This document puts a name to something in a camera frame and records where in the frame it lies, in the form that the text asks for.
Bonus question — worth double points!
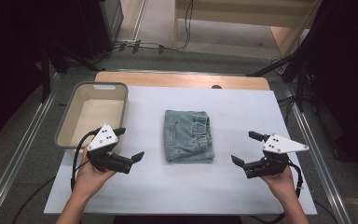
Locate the white board table cover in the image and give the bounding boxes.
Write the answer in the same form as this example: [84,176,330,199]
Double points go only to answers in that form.
[43,86,318,217]

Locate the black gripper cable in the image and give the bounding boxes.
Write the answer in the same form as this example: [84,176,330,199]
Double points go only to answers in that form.
[11,128,102,224]
[248,160,305,224]

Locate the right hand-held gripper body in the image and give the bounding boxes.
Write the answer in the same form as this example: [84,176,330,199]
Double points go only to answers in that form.
[243,133,310,179]

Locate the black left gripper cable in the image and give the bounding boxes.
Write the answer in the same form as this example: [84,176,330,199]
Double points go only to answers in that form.
[11,128,102,224]

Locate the metal floor rail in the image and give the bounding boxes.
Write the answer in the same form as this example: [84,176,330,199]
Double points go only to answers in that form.
[283,83,352,224]
[0,73,61,224]

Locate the black tripod stand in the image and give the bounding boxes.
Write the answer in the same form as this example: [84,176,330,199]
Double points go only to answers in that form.
[39,40,106,104]
[246,46,312,113]

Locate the person's dark clothing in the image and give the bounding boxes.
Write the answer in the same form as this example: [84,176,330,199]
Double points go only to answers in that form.
[113,215,242,224]

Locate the light blue jeans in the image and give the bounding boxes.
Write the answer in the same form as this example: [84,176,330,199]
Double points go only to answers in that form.
[163,109,215,163]

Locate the black floor cables with plugs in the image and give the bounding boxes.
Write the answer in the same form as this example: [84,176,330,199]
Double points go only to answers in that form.
[96,39,178,63]

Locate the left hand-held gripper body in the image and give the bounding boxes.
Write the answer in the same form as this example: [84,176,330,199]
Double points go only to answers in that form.
[87,123,134,175]

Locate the light wooden furniture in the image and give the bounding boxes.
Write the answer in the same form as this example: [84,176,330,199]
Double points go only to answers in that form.
[172,0,324,59]

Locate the person's right hand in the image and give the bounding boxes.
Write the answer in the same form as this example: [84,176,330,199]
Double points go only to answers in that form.
[259,165,296,206]

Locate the dark curtain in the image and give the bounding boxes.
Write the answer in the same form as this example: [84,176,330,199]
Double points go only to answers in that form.
[295,0,358,185]
[0,0,85,150]

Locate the person's left hand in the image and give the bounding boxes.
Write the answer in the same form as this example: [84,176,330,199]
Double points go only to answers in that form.
[73,147,117,200]

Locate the beige plastic basket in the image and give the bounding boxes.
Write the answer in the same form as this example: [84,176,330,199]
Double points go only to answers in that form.
[54,81,129,157]

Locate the black hanging cable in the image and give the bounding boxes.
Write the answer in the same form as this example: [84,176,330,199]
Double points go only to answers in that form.
[176,0,196,52]

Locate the black cabinet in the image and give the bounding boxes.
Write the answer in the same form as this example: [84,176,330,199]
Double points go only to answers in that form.
[74,0,125,61]

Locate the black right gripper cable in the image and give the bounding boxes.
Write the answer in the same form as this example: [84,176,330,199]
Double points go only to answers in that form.
[248,160,305,224]

